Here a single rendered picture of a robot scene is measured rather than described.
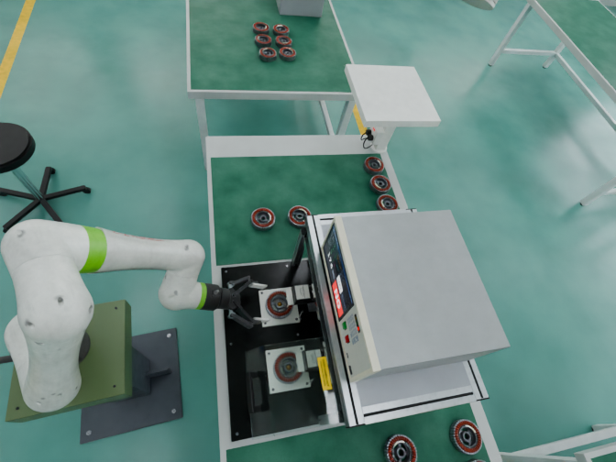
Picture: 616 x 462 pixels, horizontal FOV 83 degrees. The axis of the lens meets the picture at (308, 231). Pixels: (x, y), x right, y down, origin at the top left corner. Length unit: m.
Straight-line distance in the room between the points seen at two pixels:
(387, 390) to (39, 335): 0.85
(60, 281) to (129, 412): 1.45
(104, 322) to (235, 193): 0.77
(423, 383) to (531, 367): 1.75
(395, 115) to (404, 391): 1.07
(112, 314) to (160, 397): 0.84
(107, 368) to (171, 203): 1.50
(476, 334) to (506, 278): 2.00
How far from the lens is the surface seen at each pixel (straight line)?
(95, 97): 3.51
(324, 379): 1.12
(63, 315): 0.82
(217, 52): 2.55
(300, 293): 1.32
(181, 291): 1.18
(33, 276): 0.86
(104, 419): 2.25
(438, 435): 1.58
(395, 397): 1.12
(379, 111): 1.58
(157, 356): 2.23
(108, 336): 1.44
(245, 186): 1.76
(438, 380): 1.19
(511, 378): 2.75
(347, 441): 1.45
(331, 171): 1.89
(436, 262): 1.07
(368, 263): 0.98
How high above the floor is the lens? 2.15
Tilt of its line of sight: 58 degrees down
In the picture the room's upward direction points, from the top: 18 degrees clockwise
